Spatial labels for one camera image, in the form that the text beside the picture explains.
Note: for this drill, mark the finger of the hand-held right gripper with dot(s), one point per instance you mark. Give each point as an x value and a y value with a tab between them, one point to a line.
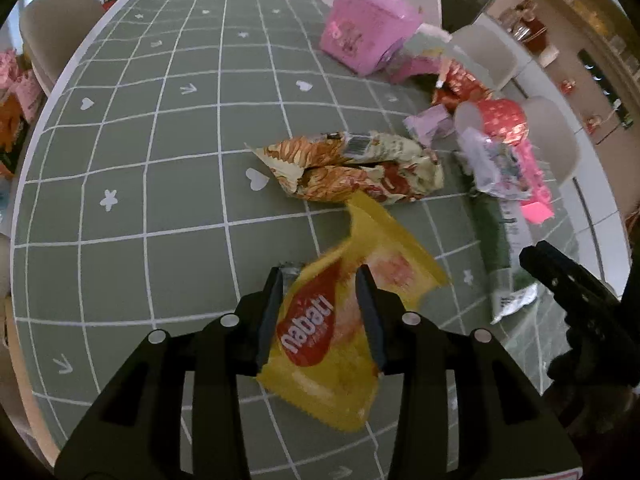
555	270

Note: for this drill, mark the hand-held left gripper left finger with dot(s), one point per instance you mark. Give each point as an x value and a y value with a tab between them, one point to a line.
272	310

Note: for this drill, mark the light purple wrapper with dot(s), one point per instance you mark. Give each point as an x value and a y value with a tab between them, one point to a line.
430	124

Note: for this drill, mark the wooden wall shelf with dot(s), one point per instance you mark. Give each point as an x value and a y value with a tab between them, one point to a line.
595	20

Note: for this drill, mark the red patterned wrapper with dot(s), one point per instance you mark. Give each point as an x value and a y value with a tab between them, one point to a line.
462	85

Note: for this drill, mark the pink bin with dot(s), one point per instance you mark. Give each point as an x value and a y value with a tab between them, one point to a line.
365	25

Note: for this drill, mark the pink flat wrapper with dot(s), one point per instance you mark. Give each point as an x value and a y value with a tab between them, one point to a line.
415	67

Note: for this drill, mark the green grid tablecloth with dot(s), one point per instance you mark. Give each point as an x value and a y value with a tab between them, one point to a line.
150	185

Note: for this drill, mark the pile of colourful snack packets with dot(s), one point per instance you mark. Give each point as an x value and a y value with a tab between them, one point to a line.
17	105

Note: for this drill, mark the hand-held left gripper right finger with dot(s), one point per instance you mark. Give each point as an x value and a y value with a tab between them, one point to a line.
367	310

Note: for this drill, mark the yellow snack wrapper red logo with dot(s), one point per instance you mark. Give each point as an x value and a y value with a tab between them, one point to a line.
320	385

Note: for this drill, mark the red and white figurine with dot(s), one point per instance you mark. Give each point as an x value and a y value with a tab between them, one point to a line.
527	22

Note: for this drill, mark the red patterned cylinder packet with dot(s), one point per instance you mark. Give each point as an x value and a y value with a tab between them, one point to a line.
500	119

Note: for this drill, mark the crumpled clear printed wrapper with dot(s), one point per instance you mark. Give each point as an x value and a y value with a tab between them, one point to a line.
492	170

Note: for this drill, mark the green and white wrapper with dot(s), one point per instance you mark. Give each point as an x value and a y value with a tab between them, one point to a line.
512	260

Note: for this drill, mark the beige orange patterned snack wrapper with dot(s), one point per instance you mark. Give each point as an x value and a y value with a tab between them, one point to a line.
350	175

